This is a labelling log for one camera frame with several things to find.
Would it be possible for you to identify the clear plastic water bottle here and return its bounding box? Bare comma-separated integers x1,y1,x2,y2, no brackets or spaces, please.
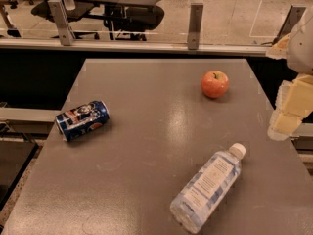
170,143,246,234

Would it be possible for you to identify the red apple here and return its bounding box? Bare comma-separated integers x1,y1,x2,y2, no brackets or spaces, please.
201,70,229,99

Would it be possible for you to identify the blue pepsi can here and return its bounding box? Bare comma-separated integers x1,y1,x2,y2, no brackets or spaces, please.
55,101,110,142

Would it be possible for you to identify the glass barrier rail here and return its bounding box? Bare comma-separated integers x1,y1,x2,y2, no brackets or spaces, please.
0,38,269,57

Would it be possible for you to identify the middle metal bracket post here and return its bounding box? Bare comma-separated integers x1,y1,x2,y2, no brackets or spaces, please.
187,3,203,50

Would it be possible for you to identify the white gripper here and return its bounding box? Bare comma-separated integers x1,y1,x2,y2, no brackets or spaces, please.
266,6,313,141

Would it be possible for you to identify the black office chair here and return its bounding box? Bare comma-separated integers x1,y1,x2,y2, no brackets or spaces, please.
30,0,165,41

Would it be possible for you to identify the left metal bracket post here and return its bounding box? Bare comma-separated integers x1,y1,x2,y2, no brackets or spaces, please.
48,0,74,46

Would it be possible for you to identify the right metal bracket post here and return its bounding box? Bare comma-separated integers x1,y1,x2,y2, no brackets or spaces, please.
273,5,306,44

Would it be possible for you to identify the metal bracket post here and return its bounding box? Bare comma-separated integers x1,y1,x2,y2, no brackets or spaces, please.
48,0,74,46
187,3,203,50
273,5,306,44

